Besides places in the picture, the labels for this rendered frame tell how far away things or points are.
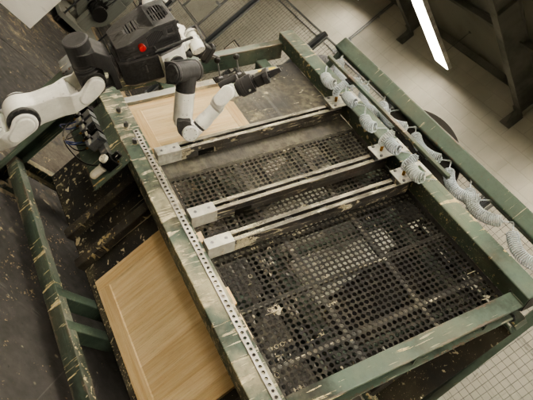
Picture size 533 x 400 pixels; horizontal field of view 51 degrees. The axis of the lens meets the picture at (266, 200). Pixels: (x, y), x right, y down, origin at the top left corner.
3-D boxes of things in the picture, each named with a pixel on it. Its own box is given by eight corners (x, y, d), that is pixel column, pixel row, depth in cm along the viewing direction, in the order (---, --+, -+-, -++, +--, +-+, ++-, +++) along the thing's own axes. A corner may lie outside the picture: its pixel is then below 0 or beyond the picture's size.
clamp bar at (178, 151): (153, 155, 283) (150, 118, 265) (348, 105, 327) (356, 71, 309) (159, 168, 277) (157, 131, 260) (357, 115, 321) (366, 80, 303)
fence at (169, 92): (124, 103, 310) (123, 98, 307) (274, 71, 345) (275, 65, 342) (127, 109, 307) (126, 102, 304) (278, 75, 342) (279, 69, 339)
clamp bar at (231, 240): (201, 246, 246) (201, 209, 229) (413, 175, 290) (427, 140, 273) (209, 263, 240) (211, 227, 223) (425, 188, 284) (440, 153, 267)
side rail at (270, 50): (112, 87, 329) (109, 71, 321) (276, 53, 369) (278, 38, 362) (115, 93, 325) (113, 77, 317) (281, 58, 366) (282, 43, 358)
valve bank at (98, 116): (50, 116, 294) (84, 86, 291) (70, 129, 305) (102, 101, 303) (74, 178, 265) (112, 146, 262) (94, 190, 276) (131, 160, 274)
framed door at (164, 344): (97, 283, 287) (94, 282, 285) (178, 217, 280) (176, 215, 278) (157, 447, 234) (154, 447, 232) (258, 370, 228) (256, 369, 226)
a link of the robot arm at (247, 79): (263, 68, 249) (239, 80, 252) (273, 88, 253) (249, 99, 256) (263, 63, 261) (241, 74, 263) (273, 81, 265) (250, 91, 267)
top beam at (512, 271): (277, 45, 365) (278, 31, 358) (290, 42, 369) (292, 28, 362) (519, 313, 237) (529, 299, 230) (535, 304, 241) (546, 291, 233)
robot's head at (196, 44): (188, 51, 262) (205, 44, 264) (178, 33, 263) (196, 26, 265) (188, 58, 268) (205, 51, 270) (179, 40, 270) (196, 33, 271)
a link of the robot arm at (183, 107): (173, 141, 258) (177, 94, 248) (169, 129, 269) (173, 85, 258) (197, 142, 262) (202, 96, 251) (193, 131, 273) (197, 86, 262)
